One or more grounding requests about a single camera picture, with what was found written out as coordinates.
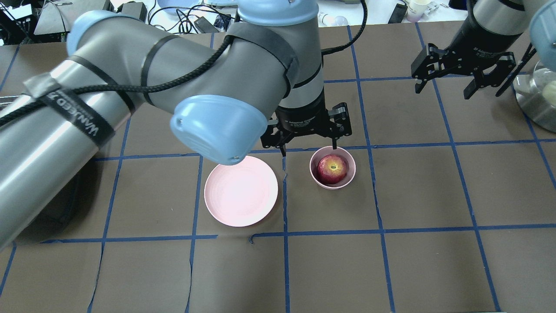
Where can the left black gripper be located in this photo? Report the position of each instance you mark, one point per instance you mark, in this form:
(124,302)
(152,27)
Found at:
(301,118)

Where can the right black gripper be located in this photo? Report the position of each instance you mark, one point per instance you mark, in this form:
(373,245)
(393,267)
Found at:
(477,43)

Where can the red yellow apple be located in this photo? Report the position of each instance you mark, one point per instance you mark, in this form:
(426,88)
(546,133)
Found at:
(331,169)

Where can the pink bowl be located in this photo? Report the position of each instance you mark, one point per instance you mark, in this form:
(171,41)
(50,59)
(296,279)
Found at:
(320,153)

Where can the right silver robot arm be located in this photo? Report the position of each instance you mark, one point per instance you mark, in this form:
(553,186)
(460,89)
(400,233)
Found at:
(493,44)

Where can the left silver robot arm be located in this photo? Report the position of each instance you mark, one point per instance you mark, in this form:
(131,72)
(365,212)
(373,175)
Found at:
(263,83)

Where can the pink plate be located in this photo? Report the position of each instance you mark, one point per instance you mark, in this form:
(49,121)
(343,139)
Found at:
(243,194)

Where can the steel steamer pot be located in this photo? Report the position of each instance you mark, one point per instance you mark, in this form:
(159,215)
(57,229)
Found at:
(528,88)

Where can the white steamed bun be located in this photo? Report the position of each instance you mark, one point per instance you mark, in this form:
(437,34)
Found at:
(549,93)

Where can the black power adapter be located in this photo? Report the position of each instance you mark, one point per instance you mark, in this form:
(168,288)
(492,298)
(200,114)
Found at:
(137,10)

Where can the dark rice cooker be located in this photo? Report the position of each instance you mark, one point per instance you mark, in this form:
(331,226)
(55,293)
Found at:
(55,217)

